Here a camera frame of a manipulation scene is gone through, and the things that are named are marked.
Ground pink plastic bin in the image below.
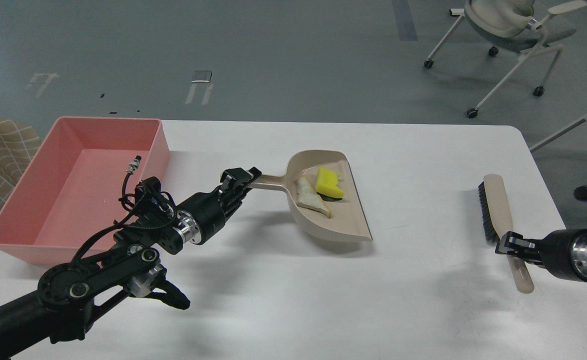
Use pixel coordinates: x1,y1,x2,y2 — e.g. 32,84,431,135
0,116,170,266

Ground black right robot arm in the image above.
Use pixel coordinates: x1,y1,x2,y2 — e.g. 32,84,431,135
495,185,587,283

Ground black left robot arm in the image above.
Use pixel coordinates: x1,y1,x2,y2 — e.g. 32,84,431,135
0,156,262,360

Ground beige plastic dustpan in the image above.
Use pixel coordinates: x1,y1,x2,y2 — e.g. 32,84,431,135
250,149,373,243

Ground white office chair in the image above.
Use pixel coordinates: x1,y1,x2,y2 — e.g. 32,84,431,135
423,0,587,119

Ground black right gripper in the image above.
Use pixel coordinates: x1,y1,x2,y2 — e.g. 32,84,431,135
495,228,587,282

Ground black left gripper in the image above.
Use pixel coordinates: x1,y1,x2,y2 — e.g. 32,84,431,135
177,167,262,245

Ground white bread slice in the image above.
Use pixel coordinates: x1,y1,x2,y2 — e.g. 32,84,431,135
295,175,332,219

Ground yellow sponge piece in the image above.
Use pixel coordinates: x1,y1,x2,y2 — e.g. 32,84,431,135
315,166,345,200

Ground beige hand brush black bristles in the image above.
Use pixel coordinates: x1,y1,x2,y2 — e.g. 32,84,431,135
478,173,535,294

